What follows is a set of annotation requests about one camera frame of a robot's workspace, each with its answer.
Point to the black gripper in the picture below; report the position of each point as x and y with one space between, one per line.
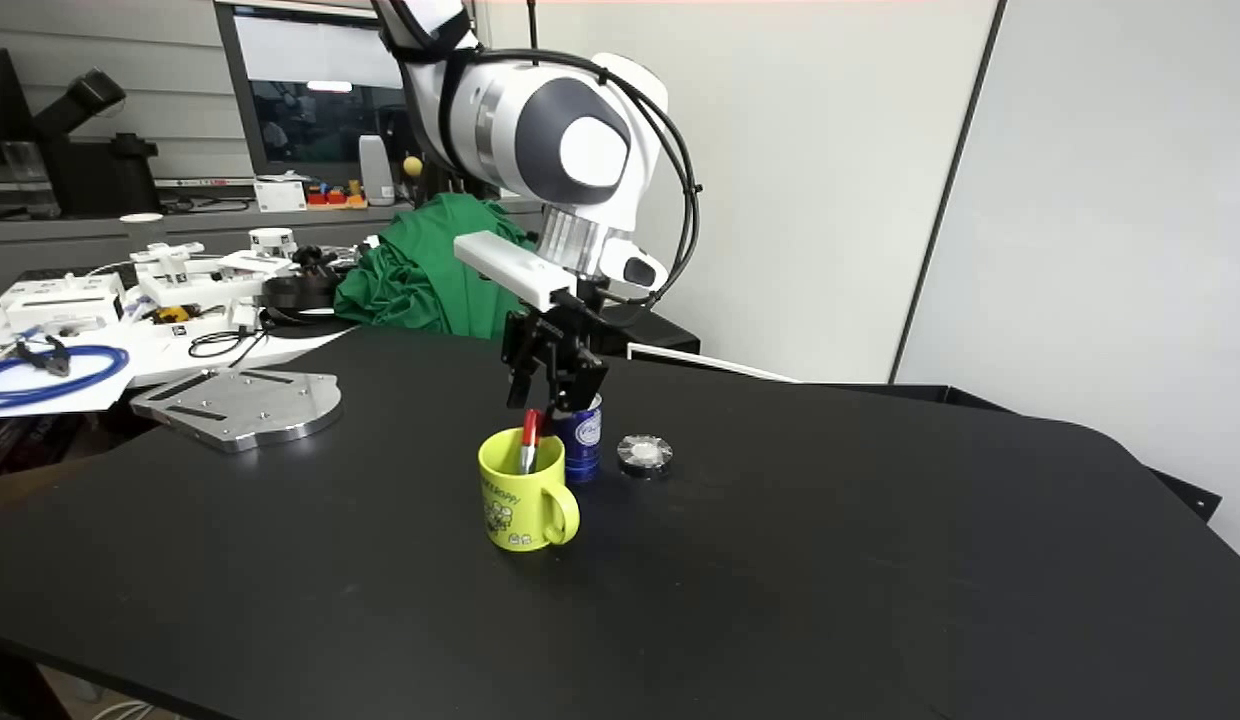
567 332

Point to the red capped silver marker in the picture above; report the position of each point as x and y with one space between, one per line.
529 440

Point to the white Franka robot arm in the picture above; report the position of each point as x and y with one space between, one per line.
540 124

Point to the blue drink can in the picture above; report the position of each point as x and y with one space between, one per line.
583 444

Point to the black box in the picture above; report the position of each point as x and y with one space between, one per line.
653 329

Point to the small round silver lid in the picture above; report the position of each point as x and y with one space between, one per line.
645 452

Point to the yellow green mug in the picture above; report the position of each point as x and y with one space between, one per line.
523 504

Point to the green cloth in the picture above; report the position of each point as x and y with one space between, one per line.
406 282

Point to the small yellow ball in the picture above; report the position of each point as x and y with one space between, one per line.
415 167

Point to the grey upright speaker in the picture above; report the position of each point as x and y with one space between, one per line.
379 171

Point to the small orange items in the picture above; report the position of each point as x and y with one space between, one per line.
335 199

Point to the grey metal plate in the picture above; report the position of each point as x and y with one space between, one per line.
244 402

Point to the small white box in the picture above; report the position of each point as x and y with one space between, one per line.
283 199

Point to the thin black vertical pole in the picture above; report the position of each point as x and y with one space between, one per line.
532 26

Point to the white mechanical assembly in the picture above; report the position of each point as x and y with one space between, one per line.
201 266

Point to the dark framed window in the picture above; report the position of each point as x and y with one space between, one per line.
313 93

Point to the white desk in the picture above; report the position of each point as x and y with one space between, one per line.
140 349

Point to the white printed part block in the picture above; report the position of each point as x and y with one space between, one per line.
52 300

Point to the grey counter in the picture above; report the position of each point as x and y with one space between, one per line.
61 241

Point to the black bench device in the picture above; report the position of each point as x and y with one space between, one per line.
95 154

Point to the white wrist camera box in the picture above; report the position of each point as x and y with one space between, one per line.
515 269

